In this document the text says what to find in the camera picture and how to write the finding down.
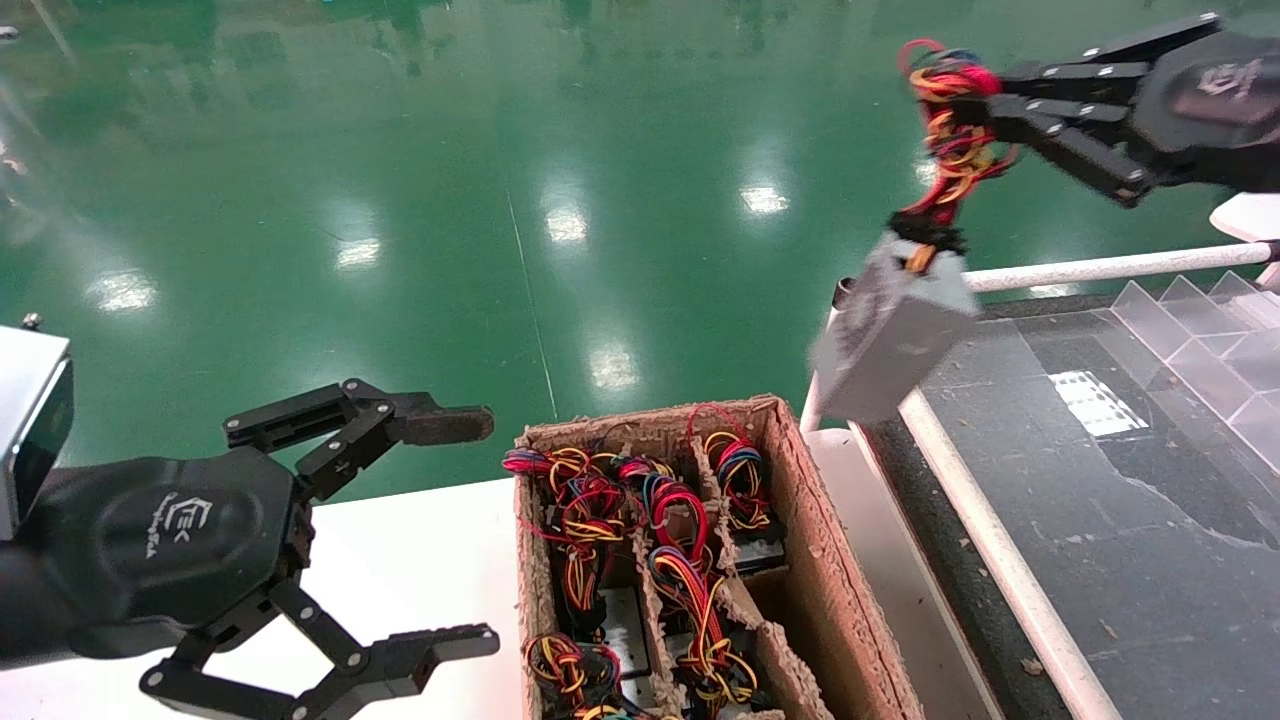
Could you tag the white conveyor edge pipe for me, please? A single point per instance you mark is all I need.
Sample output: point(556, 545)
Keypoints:
point(1000, 560)

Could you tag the white frame leg pipe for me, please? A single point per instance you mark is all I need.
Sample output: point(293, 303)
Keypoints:
point(812, 410)

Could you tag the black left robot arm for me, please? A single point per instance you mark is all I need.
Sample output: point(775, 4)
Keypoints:
point(25, 610)

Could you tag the clear acrylic divider rack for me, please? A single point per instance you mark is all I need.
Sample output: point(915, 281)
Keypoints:
point(1200, 350)

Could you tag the brown cardboard divider box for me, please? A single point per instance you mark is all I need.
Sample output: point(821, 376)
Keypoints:
point(830, 560)

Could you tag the white background table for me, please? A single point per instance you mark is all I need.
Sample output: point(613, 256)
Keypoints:
point(1255, 215)

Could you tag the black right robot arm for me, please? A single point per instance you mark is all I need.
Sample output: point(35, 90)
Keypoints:
point(1245, 170)

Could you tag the long white frame pipe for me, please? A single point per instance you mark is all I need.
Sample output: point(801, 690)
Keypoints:
point(1120, 267)

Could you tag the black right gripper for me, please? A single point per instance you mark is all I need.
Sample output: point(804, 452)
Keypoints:
point(1220, 95)

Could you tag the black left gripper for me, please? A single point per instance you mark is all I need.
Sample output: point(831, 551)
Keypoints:
point(180, 540)

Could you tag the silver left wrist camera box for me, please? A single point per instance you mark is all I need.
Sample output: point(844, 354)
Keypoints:
point(25, 420)

